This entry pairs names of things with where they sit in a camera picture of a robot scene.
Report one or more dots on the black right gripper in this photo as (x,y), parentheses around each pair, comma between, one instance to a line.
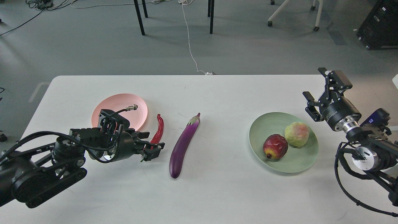
(334,108)

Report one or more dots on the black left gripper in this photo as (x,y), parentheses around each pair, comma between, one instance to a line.
(132,142)

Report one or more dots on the red chili pepper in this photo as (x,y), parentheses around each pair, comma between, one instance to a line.
(158,135)

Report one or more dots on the purple eggplant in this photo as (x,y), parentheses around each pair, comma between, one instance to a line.
(181,146)

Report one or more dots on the green pink round fruit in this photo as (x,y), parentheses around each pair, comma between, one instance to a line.
(297,134)

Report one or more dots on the red pomegranate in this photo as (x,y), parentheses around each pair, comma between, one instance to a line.
(275,147)

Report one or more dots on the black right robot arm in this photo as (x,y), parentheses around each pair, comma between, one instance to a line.
(367,152)

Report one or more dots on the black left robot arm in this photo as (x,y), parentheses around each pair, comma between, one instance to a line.
(43,164)

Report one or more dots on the pink plate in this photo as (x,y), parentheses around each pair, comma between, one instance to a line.
(117,102)

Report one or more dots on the white chair base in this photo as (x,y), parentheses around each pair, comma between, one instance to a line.
(287,14)

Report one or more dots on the green plate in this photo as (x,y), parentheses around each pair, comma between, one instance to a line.
(297,159)

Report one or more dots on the black equipment case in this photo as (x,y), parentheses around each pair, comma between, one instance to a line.
(380,28)

